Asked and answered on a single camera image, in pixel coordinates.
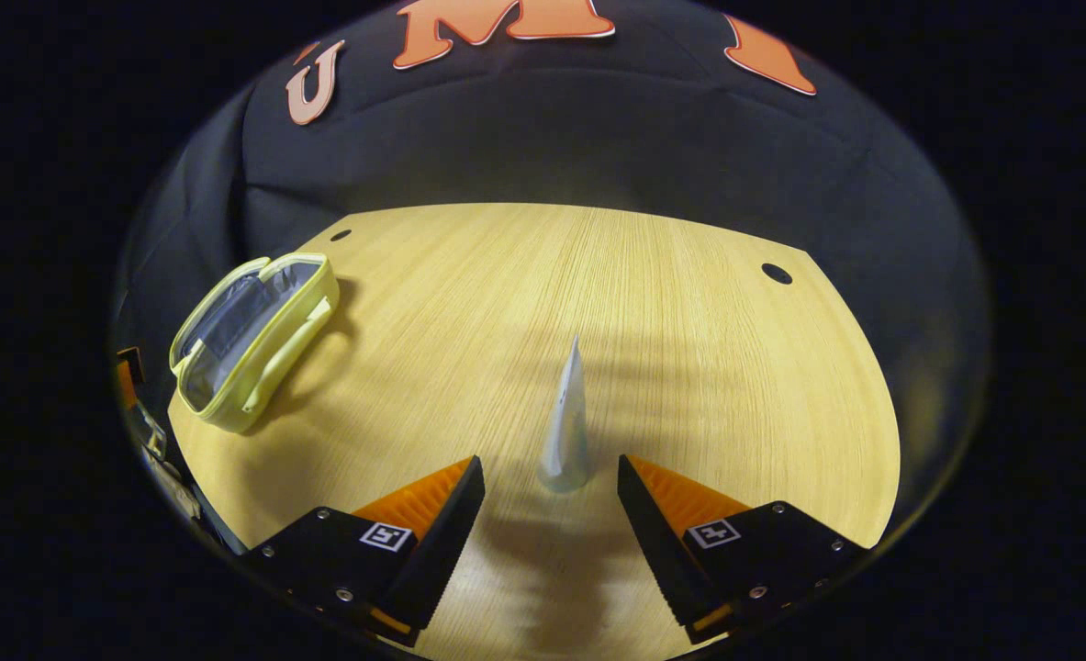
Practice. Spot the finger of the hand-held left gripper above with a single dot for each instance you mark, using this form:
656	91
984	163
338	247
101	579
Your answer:
127	381

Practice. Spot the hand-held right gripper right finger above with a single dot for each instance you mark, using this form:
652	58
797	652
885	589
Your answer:
653	542

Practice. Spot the white and blue tube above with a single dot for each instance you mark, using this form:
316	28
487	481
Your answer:
568	431

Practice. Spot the pale yellow suitcase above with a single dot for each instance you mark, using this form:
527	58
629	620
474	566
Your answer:
276	363

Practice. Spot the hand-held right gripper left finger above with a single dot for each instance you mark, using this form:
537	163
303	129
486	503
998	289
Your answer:
446	542

